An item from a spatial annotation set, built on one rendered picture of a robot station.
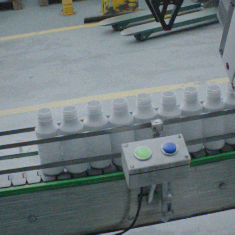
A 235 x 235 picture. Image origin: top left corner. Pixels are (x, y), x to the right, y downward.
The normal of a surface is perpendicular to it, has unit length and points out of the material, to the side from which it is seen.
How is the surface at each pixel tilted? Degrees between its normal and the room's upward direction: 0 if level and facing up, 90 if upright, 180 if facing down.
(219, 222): 0
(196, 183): 90
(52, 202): 90
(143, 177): 110
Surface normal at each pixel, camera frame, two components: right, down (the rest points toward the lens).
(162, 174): 0.20, 0.70
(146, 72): -0.07, -0.90
